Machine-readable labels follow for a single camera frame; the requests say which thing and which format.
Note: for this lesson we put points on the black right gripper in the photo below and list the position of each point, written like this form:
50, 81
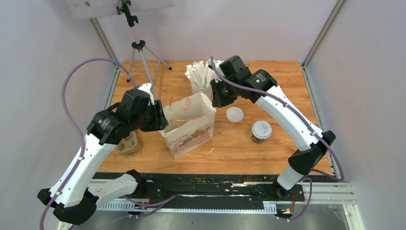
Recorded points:
218, 101

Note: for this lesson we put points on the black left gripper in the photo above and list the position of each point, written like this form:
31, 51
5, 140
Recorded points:
163, 121

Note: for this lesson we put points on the paper takeout bag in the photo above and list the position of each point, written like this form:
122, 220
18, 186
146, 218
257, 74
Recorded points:
191, 123

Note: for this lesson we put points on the white cup lid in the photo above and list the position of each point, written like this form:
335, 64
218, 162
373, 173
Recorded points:
234, 114
261, 130

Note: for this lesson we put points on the brown cup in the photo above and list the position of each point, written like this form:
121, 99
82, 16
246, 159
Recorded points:
256, 139

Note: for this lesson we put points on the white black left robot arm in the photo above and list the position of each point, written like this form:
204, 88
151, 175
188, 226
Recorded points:
72, 198

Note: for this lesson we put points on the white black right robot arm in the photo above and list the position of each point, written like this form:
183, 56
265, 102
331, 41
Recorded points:
234, 79

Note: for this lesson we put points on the white cup of straws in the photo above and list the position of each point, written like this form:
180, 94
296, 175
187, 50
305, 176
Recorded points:
200, 75

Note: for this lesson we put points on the white perforated board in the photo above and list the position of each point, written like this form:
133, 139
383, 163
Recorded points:
85, 9

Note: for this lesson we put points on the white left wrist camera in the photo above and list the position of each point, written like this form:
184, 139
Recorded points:
147, 87

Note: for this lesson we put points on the camera tripod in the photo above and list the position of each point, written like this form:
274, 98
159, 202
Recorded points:
140, 45

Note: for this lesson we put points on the aluminium rail frame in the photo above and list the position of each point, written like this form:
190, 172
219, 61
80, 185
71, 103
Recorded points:
324, 193

